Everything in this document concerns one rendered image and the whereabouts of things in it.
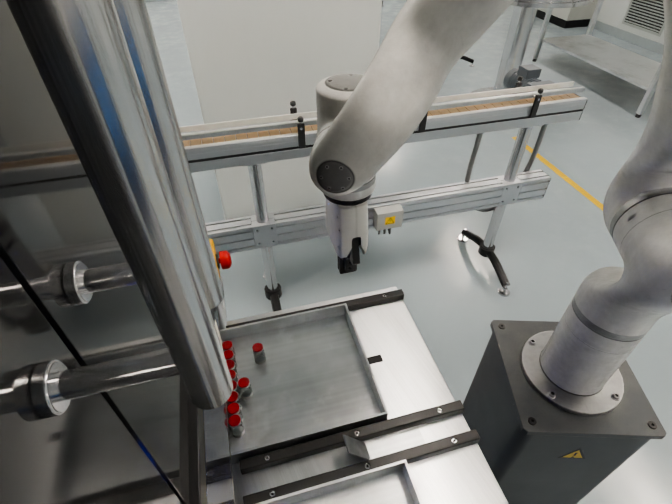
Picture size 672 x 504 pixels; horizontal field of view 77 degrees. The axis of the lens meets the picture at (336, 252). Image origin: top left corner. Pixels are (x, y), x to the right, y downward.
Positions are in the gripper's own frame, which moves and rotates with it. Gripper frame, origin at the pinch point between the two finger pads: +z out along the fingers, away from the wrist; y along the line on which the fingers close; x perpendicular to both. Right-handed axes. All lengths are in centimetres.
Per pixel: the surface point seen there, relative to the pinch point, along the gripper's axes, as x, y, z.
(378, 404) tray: 1.3, 16.7, 21.3
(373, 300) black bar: 8.1, -6.4, 19.9
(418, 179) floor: 104, -179, 110
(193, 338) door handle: -18, 41, -39
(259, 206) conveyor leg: -11, -86, 46
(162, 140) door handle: -18, 35, -44
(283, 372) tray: -14.5, 5.3, 21.4
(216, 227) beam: -29, -88, 54
